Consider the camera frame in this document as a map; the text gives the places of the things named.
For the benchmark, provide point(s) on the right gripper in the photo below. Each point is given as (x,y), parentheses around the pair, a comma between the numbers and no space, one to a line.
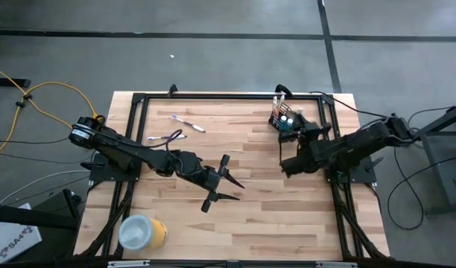
(308,132)

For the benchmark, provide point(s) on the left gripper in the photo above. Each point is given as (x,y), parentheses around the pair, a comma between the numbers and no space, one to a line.
(203,173)

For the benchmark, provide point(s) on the teal toothpaste tube white cap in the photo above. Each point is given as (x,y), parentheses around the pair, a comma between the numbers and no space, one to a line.
(284,118)
(290,121)

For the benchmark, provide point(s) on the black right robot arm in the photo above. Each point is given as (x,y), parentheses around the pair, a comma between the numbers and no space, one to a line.
(354,145)

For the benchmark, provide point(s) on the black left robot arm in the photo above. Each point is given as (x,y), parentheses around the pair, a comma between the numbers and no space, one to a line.
(131,149)

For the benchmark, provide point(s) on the purple white toothbrush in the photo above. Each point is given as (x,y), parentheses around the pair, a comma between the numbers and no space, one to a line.
(157,138)
(189,124)

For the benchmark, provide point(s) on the yellow cup white inside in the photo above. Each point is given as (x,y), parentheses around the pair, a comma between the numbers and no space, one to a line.
(136,232)

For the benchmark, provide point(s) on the black stand leg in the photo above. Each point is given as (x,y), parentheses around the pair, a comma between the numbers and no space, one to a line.
(27,217)

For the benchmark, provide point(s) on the white printed box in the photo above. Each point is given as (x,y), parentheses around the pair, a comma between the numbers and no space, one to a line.
(12,238)

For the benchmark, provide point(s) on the black flat floor bar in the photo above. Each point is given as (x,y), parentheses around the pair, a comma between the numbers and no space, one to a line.
(10,82)

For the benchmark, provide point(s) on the black frame clamp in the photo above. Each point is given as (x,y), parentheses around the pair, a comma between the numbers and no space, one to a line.
(172,90)
(282,89)

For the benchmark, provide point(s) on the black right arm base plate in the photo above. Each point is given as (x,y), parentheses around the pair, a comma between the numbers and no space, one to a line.
(367,175)

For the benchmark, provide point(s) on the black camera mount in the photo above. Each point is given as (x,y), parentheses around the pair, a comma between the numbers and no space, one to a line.
(233,264)

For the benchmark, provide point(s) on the silver metal bracket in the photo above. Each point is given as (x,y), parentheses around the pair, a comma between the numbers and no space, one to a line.
(336,264)
(129,264)

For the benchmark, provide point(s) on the black desk frame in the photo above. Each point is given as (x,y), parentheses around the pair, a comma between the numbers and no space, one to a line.
(436,124)

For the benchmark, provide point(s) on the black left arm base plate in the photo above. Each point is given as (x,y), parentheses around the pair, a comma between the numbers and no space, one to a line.
(97,175)

